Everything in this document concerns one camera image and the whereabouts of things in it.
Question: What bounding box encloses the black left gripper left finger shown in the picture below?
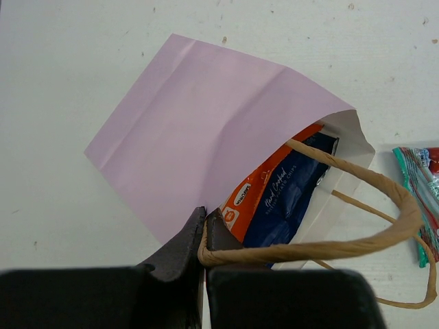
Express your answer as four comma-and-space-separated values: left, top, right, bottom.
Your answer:
1, 207, 206, 328

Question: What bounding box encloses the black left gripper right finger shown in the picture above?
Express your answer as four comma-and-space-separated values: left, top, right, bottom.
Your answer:
204, 207, 387, 329

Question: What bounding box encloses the orange fruit candy packet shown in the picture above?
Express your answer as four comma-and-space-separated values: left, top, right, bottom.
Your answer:
219, 123, 325, 246

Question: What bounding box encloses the blue Burts chips bag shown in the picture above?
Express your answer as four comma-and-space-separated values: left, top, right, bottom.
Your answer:
242, 150, 329, 248

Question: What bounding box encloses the lilac paper bag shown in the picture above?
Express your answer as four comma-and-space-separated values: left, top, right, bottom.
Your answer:
84, 33, 439, 310

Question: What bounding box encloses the green red candy packet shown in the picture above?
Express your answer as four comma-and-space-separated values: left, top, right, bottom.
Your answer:
392, 147, 438, 262

